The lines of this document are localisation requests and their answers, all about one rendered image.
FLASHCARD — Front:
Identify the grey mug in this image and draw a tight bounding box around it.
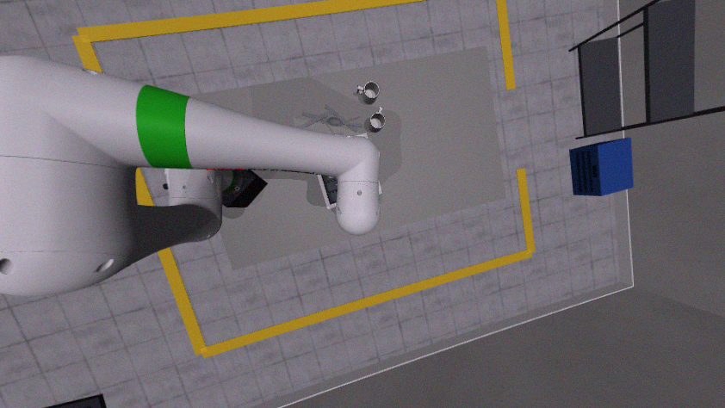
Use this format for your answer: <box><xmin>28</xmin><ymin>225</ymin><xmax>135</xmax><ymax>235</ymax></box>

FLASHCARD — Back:
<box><xmin>356</xmin><ymin>82</ymin><xmax>380</xmax><ymax>104</ymax></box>
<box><xmin>368</xmin><ymin>108</ymin><xmax>386</xmax><ymax>133</ymax></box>

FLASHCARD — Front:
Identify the grey spoon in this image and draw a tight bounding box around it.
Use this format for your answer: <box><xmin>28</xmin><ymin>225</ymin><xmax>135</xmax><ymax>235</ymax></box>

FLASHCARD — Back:
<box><xmin>328</xmin><ymin>117</ymin><xmax>361</xmax><ymax>127</ymax></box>

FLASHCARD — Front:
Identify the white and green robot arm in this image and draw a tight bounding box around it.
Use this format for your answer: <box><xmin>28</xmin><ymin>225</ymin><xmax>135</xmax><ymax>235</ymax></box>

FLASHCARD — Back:
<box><xmin>0</xmin><ymin>55</ymin><xmax>381</xmax><ymax>296</ymax></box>

